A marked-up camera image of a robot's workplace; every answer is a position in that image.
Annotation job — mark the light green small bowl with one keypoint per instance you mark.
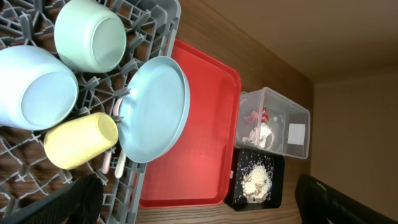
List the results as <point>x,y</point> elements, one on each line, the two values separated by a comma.
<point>37,90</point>

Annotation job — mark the white napkin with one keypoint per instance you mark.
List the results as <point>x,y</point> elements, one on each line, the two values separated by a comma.
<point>258,136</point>

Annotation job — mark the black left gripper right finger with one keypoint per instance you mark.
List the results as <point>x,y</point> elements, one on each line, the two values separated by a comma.
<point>319,203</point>

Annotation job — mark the red snack wrapper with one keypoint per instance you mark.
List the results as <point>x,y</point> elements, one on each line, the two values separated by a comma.
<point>256,115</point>

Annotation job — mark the light blue plate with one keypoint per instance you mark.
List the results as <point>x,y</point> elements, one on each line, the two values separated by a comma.
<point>155,111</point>

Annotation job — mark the pile of rice scraps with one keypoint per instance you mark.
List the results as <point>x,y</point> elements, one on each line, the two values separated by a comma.
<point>257,184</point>

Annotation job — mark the black waste tray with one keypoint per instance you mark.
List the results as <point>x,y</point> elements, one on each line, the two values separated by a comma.
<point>243,161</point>

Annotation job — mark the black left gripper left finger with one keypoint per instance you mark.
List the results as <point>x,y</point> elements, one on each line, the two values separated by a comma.
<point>79,202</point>

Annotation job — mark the clear plastic waste bin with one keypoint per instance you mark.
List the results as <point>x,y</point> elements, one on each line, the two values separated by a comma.
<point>289,123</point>

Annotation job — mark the yellow plastic cup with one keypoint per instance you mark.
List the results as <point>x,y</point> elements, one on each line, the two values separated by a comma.
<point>75,142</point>

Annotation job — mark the white plastic spoon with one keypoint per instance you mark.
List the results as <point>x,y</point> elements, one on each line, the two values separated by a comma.
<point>119,166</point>

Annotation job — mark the mint green bowl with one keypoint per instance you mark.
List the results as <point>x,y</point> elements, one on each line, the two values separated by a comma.
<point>89,37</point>

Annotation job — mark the red plastic serving tray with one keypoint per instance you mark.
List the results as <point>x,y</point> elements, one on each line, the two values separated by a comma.
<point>195,172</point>

